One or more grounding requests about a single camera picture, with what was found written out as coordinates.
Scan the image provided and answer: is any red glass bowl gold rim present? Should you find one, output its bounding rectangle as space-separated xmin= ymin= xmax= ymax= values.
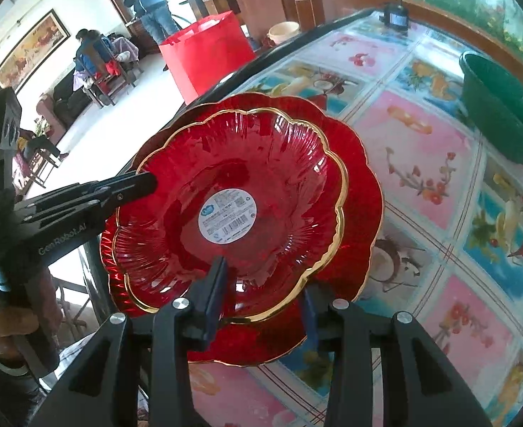
xmin=111 ymin=107 xmax=349 ymax=325

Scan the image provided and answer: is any fruit print table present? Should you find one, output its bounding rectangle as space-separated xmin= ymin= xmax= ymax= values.
xmin=79 ymin=6 xmax=523 ymax=427

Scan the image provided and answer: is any cream ceramic pot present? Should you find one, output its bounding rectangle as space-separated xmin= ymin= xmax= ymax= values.
xmin=267 ymin=21 xmax=300 ymax=45

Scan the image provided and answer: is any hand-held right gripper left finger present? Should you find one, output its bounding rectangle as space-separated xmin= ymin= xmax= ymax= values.
xmin=28 ymin=255 xmax=231 ymax=427

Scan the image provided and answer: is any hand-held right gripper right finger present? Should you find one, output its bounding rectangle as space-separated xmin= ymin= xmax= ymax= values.
xmin=301 ymin=282 xmax=493 ymax=427

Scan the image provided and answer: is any wooden chair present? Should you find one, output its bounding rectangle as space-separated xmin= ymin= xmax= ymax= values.
xmin=84 ymin=53 xmax=138 ymax=107

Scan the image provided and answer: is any framed wall painting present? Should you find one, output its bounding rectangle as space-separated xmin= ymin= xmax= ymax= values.
xmin=0 ymin=9 xmax=71 ymax=94

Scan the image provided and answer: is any small dark ink bottle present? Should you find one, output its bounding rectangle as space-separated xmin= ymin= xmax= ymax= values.
xmin=379 ymin=0 xmax=410 ymax=32

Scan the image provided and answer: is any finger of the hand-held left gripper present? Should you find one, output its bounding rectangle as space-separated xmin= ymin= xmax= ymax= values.
xmin=15 ymin=171 xmax=158 ymax=232

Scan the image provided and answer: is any large red glass plate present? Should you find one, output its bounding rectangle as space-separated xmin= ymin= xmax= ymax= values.
xmin=99 ymin=93 xmax=384 ymax=368

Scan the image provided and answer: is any wooden cabinet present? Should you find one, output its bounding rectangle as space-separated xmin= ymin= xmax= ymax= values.
xmin=199 ymin=0 xmax=329 ymax=41

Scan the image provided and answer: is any dark sofa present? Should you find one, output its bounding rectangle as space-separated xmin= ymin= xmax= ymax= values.
xmin=37 ymin=71 xmax=93 ymax=127

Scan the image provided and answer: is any person's left hand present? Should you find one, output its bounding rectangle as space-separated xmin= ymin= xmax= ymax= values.
xmin=0 ymin=271 xmax=64 ymax=365

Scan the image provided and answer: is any red shopping bag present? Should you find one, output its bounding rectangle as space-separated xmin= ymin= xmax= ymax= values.
xmin=158 ymin=10 xmax=255 ymax=105

